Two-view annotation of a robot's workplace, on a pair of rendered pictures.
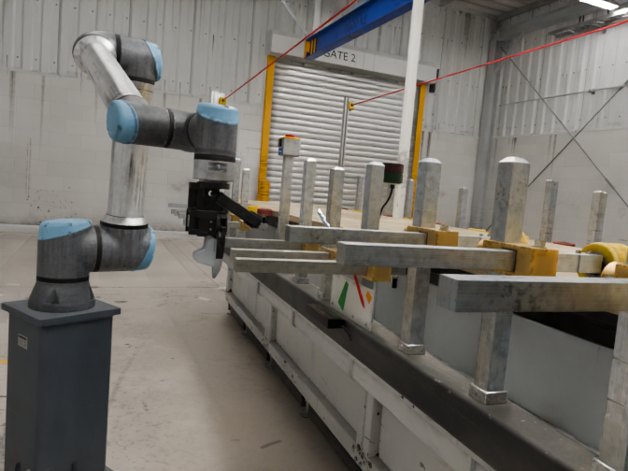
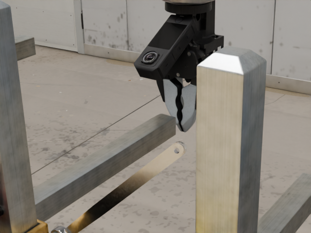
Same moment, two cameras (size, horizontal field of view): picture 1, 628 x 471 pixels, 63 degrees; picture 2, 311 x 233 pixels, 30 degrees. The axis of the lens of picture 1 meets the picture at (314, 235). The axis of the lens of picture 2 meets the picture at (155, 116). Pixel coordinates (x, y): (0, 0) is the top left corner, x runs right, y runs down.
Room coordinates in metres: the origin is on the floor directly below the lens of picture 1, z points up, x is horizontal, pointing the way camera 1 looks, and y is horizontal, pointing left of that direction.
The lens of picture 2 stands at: (1.83, -0.30, 1.22)
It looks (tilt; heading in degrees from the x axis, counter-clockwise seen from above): 24 degrees down; 146
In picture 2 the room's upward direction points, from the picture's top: 1 degrees counter-clockwise
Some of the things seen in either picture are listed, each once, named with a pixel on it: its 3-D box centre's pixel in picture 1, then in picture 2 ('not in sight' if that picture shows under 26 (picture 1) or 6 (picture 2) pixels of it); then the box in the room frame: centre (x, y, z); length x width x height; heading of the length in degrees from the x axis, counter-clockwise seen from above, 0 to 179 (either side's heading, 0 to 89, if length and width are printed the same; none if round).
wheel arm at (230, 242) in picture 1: (280, 245); not in sight; (1.71, 0.11, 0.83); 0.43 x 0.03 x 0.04; 110
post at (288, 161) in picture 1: (283, 213); not in sight; (2.03, 0.13, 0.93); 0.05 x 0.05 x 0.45; 20
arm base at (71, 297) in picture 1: (63, 290); not in sight; (1.59, 0.77, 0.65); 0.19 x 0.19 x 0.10
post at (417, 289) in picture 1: (419, 272); not in sight; (1.08, -0.23, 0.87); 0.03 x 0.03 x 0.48; 20
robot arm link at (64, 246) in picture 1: (67, 246); not in sight; (1.60, 0.77, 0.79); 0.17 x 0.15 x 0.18; 126
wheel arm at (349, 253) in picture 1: (489, 257); not in sight; (0.79, -0.27, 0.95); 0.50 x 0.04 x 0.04; 110
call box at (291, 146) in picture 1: (289, 148); not in sight; (2.03, 0.12, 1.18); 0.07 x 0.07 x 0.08; 20
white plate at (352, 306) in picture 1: (349, 299); not in sight; (1.34, -0.11, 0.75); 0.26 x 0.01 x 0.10; 20
